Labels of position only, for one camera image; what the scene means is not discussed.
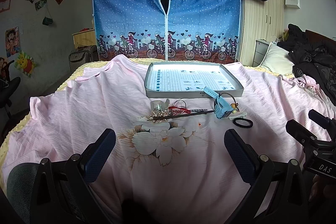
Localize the black hair tie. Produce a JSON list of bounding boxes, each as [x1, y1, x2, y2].
[[232, 118, 254, 128]]

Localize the white hair clip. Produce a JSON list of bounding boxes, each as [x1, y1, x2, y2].
[[228, 112, 247, 120]]

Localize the brown hair tie with beads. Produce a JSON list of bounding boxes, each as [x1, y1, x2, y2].
[[218, 92, 240, 112]]

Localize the light blue smart watch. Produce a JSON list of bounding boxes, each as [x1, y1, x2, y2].
[[203, 87, 234, 119]]

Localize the black hair stick with charms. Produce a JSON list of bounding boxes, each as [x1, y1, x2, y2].
[[147, 110, 214, 122]]

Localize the beige rectangular hair claw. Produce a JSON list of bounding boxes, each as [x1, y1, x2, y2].
[[150, 99, 170, 112]]

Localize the red string bangle rings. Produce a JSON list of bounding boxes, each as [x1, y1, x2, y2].
[[168, 99, 193, 115]]

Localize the black clothes pile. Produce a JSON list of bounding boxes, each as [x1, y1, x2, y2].
[[277, 24, 335, 103]]

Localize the white pillow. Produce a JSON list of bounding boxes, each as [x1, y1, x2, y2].
[[259, 43, 294, 75]]

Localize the pink floral bed sheet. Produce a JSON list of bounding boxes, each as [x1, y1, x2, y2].
[[1, 57, 335, 223]]

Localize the grey drawer cabinet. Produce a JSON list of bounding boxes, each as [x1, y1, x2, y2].
[[252, 40, 270, 67]]

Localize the dark luggage bag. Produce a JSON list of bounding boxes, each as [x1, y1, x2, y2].
[[68, 45, 98, 73]]

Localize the grey tray with grid paper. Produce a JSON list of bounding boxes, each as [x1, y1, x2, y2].
[[144, 61, 244, 99]]

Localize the beige wooden wardrobe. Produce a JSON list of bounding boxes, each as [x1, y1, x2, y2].
[[236, 0, 284, 66]]

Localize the yellow bear sticker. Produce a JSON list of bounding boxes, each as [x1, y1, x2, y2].
[[14, 51, 37, 78]]

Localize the wooden side cabinet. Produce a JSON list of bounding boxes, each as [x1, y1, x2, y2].
[[72, 29, 97, 48]]

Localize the green hanging pouch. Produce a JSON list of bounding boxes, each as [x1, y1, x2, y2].
[[42, 0, 54, 26]]

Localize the cartoon poster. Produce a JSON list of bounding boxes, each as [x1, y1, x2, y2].
[[5, 27, 21, 57]]

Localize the blue polka dot wardrobe cover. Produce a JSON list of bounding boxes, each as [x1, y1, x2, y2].
[[93, 0, 241, 64]]

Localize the wall photo right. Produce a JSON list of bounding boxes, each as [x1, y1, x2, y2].
[[35, 0, 47, 11]]

